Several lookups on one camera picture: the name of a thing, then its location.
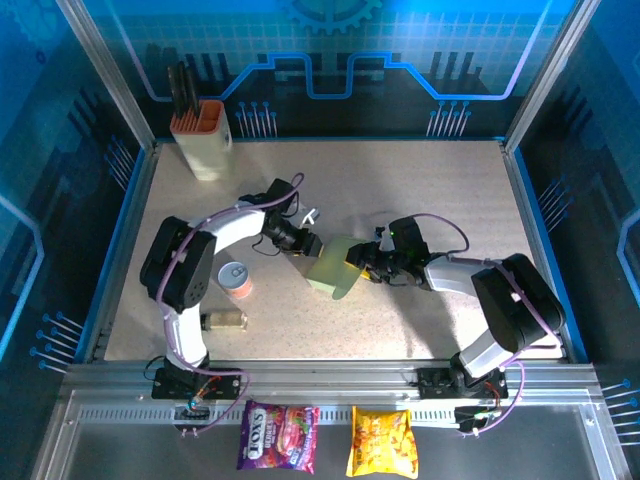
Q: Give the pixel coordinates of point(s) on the light green paper box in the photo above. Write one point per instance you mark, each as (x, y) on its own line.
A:
(332, 267)

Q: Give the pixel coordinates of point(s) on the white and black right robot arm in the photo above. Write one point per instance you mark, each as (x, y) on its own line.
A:
(515, 300)

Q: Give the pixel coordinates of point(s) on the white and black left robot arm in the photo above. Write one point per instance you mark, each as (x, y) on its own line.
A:
(180, 260)

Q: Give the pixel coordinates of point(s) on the orange tin can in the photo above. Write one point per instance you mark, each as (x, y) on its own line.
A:
(236, 282)

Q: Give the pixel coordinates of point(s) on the glass spice jar black lid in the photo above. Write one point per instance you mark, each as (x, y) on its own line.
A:
(227, 320)

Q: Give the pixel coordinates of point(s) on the beige knife block orange top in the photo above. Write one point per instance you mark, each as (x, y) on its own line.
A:
(206, 145)

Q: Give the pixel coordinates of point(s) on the yellow snack bag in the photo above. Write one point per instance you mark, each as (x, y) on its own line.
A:
(382, 445)

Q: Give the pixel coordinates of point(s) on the purple Fox's candy bag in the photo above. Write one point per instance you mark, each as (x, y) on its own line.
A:
(277, 440)

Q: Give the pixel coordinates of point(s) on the aluminium front frame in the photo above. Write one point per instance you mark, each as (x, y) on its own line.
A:
(320, 372)

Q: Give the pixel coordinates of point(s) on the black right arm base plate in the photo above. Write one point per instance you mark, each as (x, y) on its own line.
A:
(432, 382)

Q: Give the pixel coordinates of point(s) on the blue-edged table side rail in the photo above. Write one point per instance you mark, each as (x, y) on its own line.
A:
(127, 240)
(540, 240)

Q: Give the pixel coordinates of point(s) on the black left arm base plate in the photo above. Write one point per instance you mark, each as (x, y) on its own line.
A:
(225, 382)

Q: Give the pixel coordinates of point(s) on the aluminium corner post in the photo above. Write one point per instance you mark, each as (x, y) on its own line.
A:
(111, 75)
(549, 75)

